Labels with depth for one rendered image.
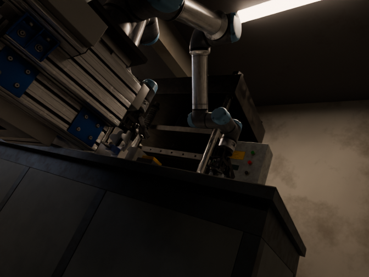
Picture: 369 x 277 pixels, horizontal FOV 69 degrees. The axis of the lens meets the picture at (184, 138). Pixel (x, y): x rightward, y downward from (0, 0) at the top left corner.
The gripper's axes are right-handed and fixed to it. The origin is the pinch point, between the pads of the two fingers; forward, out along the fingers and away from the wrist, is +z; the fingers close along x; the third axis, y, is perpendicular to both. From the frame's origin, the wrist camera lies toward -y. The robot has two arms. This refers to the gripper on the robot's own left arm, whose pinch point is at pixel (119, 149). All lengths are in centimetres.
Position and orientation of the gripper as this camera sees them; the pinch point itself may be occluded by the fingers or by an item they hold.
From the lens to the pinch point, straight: 116.8
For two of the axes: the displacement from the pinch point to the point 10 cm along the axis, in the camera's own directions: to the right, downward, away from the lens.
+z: -3.7, 8.4, -4.0
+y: -5.6, -5.4, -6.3
